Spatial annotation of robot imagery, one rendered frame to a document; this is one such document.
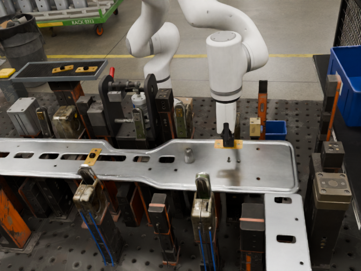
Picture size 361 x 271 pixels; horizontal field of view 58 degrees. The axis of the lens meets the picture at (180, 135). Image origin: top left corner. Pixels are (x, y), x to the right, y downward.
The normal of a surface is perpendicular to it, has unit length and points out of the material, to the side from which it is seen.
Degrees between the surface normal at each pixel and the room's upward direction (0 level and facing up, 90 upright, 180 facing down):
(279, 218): 0
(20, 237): 90
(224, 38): 2
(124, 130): 0
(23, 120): 90
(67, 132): 90
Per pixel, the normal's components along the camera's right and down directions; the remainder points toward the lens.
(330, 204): -0.18, 0.62
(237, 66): 0.51, 0.49
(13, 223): 0.98, 0.01
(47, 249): -0.13, -0.76
